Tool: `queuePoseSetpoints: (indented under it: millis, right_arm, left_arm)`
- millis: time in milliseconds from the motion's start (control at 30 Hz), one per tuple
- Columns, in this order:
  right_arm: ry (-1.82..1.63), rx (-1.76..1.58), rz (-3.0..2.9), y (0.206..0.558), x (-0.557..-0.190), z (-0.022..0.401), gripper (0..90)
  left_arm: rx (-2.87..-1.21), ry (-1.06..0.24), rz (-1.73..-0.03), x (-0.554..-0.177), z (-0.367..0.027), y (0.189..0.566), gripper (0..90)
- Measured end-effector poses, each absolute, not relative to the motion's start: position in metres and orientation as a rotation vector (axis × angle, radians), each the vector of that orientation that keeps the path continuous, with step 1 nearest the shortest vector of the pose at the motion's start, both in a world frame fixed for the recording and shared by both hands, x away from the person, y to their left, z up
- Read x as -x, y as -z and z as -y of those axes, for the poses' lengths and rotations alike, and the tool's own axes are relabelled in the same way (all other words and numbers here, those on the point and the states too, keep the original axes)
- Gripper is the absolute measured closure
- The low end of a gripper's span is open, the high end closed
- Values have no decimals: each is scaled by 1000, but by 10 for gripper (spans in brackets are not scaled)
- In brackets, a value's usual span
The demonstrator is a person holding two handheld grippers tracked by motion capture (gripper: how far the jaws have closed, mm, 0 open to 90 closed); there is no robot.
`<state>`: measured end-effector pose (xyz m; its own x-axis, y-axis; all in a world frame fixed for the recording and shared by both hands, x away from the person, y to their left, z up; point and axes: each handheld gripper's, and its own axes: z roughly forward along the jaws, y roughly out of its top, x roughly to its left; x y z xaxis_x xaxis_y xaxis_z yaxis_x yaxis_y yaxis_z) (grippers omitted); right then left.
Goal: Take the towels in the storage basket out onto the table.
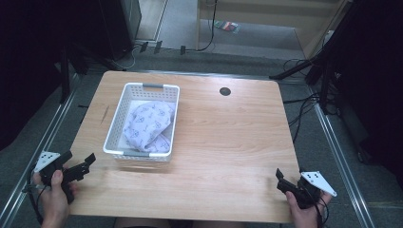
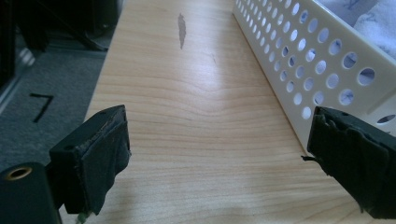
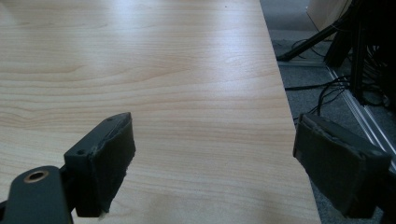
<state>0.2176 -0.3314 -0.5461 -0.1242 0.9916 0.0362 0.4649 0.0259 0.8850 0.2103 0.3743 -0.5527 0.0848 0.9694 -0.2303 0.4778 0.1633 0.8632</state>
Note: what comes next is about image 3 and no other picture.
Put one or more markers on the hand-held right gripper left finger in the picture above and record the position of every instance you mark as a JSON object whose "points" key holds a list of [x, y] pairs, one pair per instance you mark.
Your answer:
{"points": [[106, 168]]}

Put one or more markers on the aluminium floor rail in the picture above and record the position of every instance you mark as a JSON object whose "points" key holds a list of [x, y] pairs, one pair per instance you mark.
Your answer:
{"points": [[361, 115]]}

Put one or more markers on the black tripod stand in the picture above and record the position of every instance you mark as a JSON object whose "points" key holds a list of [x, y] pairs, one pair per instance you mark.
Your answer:
{"points": [[314, 39]]}

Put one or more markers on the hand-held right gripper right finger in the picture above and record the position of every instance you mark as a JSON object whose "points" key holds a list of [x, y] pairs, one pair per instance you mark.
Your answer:
{"points": [[336, 168]]}

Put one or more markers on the black metal frame post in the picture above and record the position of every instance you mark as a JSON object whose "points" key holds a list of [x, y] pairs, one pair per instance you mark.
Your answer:
{"points": [[358, 59]]}

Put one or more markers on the light wooden cabinet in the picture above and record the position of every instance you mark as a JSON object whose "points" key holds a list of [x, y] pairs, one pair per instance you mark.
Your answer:
{"points": [[327, 12]]}

